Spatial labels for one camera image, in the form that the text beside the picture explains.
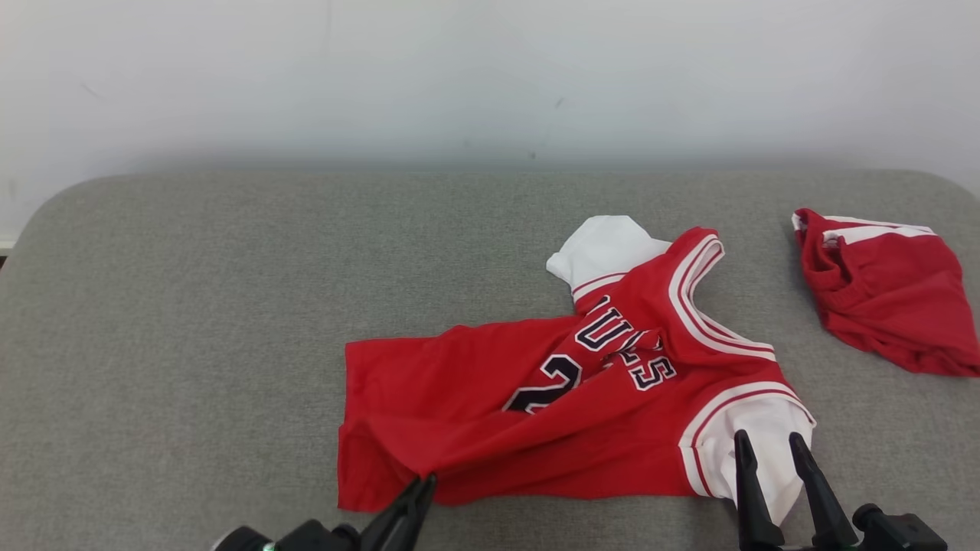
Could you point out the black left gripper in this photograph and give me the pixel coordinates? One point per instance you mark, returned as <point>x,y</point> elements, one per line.
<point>318,537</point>

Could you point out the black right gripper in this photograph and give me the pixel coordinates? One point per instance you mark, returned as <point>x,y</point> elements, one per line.
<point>800,549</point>

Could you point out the red basketball jersey white sleeves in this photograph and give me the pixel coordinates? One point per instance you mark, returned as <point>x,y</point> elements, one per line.
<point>475,398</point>

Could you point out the red shorts white trim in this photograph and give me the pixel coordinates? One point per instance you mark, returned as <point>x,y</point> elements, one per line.
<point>888,298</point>

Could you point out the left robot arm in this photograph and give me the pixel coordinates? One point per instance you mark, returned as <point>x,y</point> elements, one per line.
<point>241,539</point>

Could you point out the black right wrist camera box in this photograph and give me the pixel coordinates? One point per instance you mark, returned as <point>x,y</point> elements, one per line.
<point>911,536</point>

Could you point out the white wall baseboard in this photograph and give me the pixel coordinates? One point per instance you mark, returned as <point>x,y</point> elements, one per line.
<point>6,246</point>

